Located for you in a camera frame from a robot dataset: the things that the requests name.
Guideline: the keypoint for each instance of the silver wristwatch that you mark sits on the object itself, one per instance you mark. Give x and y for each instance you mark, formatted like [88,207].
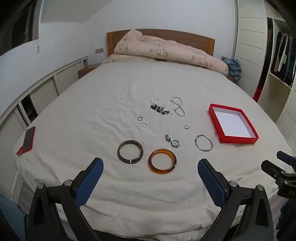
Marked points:
[175,143]

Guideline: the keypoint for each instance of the blue clothes pile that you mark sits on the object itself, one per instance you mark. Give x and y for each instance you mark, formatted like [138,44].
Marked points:
[233,68]

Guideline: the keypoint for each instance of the beige floral quilt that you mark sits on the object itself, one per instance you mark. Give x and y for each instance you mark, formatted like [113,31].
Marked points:
[173,51]

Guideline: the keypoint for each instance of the white slatted wardrobe door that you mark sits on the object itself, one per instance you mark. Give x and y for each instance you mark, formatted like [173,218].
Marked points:
[249,46]

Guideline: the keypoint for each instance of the red-cased phone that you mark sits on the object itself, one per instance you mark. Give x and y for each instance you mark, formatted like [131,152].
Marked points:
[29,139]

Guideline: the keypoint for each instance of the red object by wardrobe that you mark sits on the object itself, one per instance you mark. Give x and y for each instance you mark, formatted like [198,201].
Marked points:
[257,95]

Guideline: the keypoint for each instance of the amber bangle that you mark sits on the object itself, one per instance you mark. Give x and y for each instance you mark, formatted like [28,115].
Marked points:
[150,162]

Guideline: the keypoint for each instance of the open wardrobe shelving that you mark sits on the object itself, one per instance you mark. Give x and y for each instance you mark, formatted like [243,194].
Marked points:
[277,92]

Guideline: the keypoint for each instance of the dark brown bangle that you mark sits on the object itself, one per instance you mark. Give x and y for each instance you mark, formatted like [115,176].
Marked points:
[119,151]

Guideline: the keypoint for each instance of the wooden headboard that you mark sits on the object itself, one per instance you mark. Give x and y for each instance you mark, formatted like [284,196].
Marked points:
[185,37]

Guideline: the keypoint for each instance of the hanging dark clothes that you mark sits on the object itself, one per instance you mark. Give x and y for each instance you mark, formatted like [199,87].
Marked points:
[283,58]

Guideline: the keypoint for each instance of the wall switch plate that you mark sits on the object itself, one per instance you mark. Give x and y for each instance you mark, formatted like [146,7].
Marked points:
[99,50]

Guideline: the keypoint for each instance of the thin silver bangle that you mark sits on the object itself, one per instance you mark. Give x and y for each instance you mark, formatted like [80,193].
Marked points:
[195,141]

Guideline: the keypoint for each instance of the red shallow box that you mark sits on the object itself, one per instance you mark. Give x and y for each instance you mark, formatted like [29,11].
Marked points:
[233,122]

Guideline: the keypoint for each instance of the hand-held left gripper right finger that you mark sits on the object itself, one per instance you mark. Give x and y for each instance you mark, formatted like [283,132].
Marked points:
[211,183]

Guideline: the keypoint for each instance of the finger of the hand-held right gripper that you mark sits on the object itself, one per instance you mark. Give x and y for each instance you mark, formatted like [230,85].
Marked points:
[286,158]
[271,170]

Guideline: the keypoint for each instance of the white low cabinet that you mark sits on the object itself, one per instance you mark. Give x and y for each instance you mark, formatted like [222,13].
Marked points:
[44,92]

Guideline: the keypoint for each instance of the bed with white sheet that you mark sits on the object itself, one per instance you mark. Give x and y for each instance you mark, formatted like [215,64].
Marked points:
[92,104]

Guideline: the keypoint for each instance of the beige pillow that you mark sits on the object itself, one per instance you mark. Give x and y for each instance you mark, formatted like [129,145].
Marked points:
[113,59]

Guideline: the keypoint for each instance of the blue cloth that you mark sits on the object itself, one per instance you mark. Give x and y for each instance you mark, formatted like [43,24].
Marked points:
[9,217]

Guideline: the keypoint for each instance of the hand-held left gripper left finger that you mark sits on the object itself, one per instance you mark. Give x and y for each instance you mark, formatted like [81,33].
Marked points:
[90,183]

